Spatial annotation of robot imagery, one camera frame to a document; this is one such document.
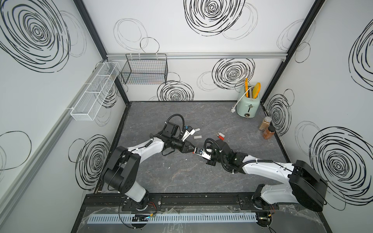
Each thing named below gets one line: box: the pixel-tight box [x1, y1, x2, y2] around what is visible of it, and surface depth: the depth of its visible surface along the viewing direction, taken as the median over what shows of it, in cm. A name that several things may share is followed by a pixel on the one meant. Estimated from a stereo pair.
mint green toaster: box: [237, 84, 261, 118], surface depth 104 cm
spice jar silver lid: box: [258, 116, 272, 132], surface depth 98 cm
